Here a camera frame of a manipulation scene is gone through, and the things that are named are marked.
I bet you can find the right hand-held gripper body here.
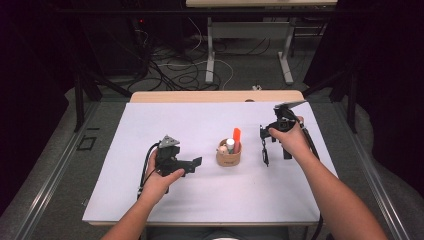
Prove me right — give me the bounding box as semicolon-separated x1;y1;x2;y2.
266;99;308;133

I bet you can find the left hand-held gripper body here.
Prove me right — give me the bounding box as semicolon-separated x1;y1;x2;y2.
155;134;184;178

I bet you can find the black pen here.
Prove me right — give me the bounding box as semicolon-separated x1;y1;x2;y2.
261;138;270;168

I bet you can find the orange highlighter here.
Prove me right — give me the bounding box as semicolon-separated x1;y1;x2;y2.
232;127;243;155

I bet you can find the brown round pen holder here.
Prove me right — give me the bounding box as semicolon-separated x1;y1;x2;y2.
215;138;243;168

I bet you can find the person's right hand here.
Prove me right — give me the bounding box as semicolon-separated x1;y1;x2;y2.
268;115;313;161

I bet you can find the person's left hand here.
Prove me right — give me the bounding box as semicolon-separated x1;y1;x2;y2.
141;149;186;200

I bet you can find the white table mat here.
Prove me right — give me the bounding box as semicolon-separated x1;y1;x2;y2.
82;101;355;224

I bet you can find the person's grey clothing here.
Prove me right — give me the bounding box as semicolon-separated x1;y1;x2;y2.
146;226;291;240

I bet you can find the black metal stand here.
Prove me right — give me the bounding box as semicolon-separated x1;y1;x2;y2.
71;63;133;133
301;66;359;134

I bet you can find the dark computer case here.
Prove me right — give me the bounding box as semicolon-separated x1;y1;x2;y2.
83;16;149;77

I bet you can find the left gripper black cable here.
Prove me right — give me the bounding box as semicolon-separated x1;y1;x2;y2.
136;142;162;201

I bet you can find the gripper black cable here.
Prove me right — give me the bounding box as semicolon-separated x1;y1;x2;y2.
286;109;326;240
136;142;162;201

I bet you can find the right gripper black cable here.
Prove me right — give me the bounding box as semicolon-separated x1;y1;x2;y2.
286;109;326;240

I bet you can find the white floor cable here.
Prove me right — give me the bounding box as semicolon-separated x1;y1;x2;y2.
156;16;235;91

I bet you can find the tangle of black floor cables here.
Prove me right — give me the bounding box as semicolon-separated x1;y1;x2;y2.
133;19;223;93

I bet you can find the white metal desk frame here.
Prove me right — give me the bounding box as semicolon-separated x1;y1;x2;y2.
185;0;338;86

